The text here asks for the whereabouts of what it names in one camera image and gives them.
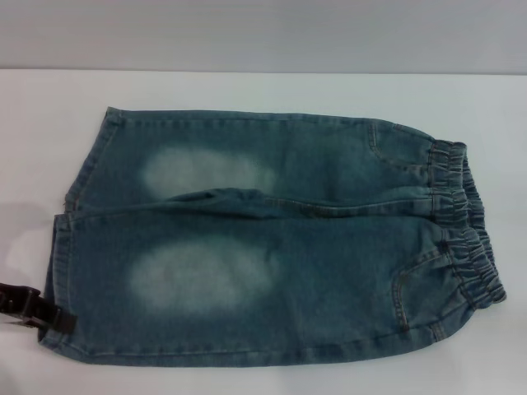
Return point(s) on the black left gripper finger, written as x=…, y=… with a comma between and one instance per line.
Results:
x=18, y=320
x=24, y=300

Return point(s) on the blue denim shorts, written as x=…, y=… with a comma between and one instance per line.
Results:
x=247, y=267

